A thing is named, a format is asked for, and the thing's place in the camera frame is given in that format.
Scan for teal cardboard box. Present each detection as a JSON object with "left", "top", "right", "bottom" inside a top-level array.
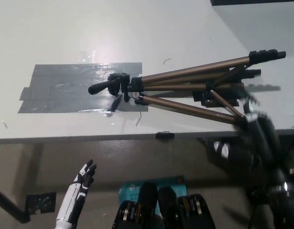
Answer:
[{"left": 118, "top": 176, "right": 188, "bottom": 215}]

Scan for black table leg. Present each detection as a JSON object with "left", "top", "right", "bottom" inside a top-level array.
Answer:
[{"left": 0, "top": 185, "right": 31, "bottom": 224}]

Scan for white and black robot left hand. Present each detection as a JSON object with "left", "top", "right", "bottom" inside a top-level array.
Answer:
[{"left": 56, "top": 159, "right": 98, "bottom": 225}]

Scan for black tape patch on floor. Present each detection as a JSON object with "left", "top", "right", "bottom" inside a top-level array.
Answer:
[{"left": 26, "top": 190, "right": 57, "bottom": 213}]

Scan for bronze and black camera tripod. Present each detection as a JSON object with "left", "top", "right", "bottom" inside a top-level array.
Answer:
[{"left": 88, "top": 49, "right": 287, "bottom": 126}]

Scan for grey duct tape patch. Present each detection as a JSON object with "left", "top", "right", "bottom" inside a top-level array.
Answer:
[{"left": 17, "top": 62, "right": 149, "bottom": 114}]

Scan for black robot torso blocks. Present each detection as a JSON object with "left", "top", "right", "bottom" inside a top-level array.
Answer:
[{"left": 111, "top": 181, "right": 217, "bottom": 229}]

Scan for black and white robot right hand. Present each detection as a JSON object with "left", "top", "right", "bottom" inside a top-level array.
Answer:
[{"left": 206, "top": 95, "right": 284, "bottom": 178}]

